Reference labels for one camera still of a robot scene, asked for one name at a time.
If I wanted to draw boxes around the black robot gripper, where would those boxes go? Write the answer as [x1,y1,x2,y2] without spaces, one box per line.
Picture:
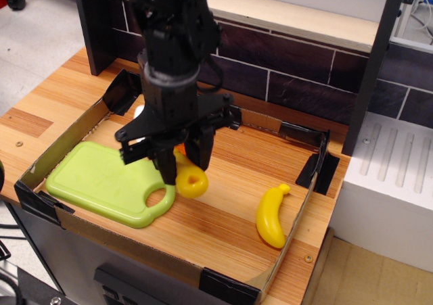
[115,51,233,185]

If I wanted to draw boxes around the white knife yellow handle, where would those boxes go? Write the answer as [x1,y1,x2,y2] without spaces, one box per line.
[134,105,210,199]

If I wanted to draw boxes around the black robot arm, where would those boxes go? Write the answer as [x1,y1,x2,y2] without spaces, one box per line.
[115,0,233,185]

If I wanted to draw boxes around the green plastic cutting board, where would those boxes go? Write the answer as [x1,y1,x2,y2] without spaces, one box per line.
[45,141,176,229]

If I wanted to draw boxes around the cardboard fence with black tape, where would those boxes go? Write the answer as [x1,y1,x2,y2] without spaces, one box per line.
[12,68,348,304]

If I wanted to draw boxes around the orange transparent pot lid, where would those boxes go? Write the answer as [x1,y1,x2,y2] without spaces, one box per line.
[175,143,185,153]

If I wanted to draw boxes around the yellow plastic banana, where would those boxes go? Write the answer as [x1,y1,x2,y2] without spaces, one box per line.
[256,183,290,249]

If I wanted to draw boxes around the dark tile backsplash panel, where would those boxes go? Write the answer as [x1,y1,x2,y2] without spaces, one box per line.
[76,0,433,130]

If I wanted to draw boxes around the white sink drainboard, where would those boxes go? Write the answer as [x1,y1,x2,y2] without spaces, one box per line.
[329,113,432,271]

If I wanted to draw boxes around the black vertical post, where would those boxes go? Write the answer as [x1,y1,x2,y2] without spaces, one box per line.
[342,0,403,156]

